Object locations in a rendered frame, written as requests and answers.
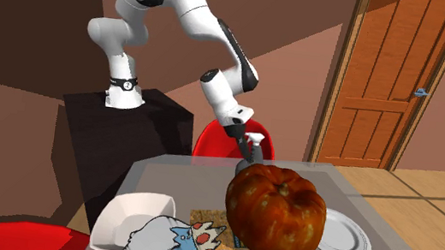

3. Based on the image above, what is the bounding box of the grey table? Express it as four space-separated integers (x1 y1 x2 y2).
80 135 445 250

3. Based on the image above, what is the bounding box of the white plate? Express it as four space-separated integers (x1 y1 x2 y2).
316 207 377 250

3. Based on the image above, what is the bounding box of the orange pumpkin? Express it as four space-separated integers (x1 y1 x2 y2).
218 160 333 250

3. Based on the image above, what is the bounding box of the dark robot stand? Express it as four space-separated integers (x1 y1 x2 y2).
44 77 199 243

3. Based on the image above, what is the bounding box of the grey spray bottle white nozzle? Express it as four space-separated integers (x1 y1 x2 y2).
235 131 267 177

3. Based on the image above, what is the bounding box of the white blue crowned figure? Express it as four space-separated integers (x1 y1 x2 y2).
113 209 229 250

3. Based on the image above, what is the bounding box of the cork brown flat book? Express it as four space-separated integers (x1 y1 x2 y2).
185 206 260 250

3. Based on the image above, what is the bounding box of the white bowl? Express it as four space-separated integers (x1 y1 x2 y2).
87 186 179 250

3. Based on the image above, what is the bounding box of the orange wooden door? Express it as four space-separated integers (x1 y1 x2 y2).
306 0 445 179

